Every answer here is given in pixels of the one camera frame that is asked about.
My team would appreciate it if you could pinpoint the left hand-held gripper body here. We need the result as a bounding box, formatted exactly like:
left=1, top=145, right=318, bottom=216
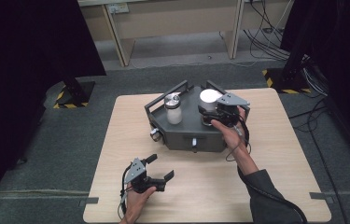
left=122, top=157, right=167, bottom=194

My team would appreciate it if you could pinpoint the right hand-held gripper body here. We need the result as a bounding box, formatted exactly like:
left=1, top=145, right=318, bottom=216
left=215, top=92, right=251, bottom=128

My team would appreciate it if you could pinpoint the dark grey metal rack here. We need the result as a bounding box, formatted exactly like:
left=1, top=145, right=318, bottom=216
left=144, top=79, right=251, bottom=153

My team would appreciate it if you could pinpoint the white plastic bottle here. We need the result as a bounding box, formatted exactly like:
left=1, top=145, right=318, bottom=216
left=163, top=91, right=184, bottom=125

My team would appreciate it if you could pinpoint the person's right hand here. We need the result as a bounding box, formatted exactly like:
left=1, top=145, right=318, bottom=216
left=210, top=105, right=251, bottom=153

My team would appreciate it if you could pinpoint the person's left hand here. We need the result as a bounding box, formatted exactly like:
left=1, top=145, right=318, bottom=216
left=122, top=185, right=158, bottom=217

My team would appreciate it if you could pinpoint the grey floor tape piece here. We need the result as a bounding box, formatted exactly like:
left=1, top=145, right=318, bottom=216
left=78, top=196, right=100, bottom=208
left=308, top=191, right=333, bottom=205

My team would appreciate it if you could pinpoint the black stand with striped base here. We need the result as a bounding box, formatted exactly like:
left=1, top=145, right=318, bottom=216
left=261, top=46, right=313, bottom=95
left=52, top=74, right=97, bottom=110

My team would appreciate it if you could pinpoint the beige desk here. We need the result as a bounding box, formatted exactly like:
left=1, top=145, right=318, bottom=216
left=77, top=0, right=245, bottom=68

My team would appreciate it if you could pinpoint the black curtain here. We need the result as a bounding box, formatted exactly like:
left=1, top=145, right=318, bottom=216
left=0, top=0, right=107, bottom=217
left=279, top=0, right=350, bottom=172

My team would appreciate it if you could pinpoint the white power socket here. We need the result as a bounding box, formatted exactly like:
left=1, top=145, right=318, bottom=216
left=106, top=2, right=131, bottom=15

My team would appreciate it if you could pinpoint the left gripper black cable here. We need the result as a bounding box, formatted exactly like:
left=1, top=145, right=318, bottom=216
left=118, top=164, right=133, bottom=218

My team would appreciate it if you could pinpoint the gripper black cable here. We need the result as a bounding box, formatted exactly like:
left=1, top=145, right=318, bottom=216
left=118, top=164, right=133, bottom=218
left=225, top=114, right=309, bottom=224

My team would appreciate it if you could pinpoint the bundle of floor cables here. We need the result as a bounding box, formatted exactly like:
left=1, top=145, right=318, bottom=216
left=243, top=0, right=292, bottom=63

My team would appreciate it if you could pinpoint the black floor cable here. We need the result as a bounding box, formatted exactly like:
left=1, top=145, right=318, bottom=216
left=287, top=62, right=350, bottom=224

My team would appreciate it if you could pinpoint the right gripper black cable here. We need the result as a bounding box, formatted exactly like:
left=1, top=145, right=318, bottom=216
left=225, top=114, right=309, bottom=224

